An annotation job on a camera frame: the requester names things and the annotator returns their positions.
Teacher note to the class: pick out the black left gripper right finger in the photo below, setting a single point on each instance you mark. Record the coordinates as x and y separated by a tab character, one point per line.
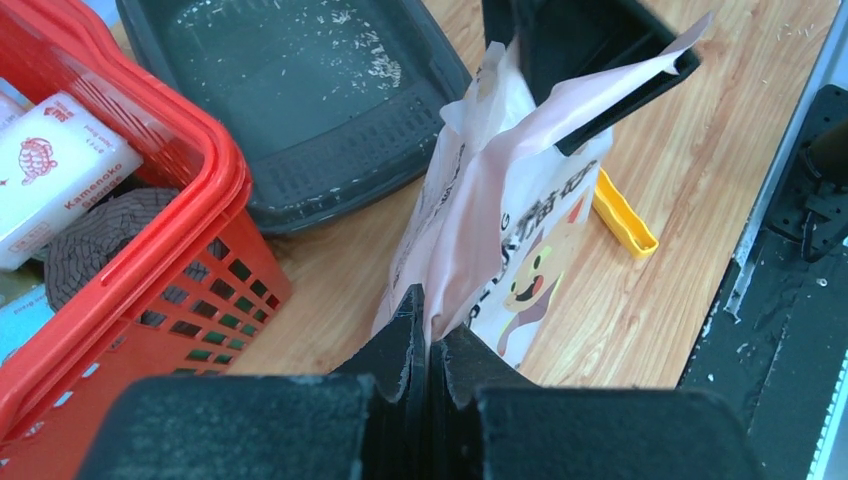
460	365

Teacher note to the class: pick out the dark grey litter tray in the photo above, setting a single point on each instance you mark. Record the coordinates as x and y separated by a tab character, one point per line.
334	104

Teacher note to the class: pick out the yellow plastic scoop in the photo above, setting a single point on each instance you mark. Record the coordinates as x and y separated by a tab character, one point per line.
622	221

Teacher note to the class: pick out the white Kamenoko sponge pack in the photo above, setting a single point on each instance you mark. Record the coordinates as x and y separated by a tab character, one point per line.
57	161

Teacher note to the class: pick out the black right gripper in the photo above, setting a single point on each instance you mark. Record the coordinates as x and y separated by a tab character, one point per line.
588	65

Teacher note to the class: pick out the red plastic shopping basket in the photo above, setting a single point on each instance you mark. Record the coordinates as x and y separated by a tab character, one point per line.
187	295

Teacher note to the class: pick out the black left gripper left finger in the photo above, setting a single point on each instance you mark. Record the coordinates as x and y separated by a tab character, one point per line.
376	401

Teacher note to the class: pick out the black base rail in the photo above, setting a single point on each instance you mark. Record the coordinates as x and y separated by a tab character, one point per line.
774	344

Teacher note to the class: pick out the pink cat litter bag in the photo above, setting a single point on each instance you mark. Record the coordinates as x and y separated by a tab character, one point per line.
495	225

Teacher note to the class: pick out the light blue box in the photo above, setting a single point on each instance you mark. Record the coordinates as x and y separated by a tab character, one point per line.
22	318

